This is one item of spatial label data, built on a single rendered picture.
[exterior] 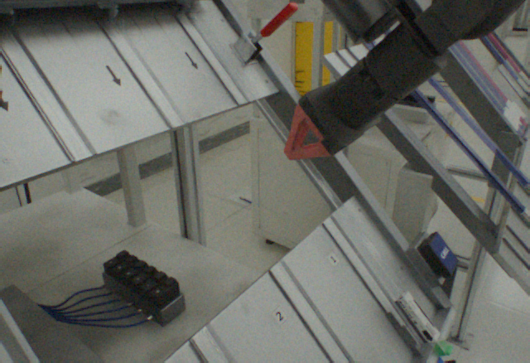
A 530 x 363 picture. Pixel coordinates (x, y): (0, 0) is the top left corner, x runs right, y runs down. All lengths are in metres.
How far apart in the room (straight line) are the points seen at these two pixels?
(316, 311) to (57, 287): 0.54
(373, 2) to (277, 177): 1.34
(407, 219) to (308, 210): 0.89
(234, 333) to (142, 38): 0.34
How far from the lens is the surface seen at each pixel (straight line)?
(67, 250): 0.95
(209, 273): 0.80
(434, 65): 0.39
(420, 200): 0.79
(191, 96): 0.49
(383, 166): 1.43
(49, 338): 0.69
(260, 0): 1.56
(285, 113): 0.59
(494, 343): 1.69
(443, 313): 0.60
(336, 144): 0.40
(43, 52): 0.46
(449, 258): 0.60
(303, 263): 0.46
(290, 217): 1.73
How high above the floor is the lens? 1.12
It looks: 24 degrees down
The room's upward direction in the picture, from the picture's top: straight up
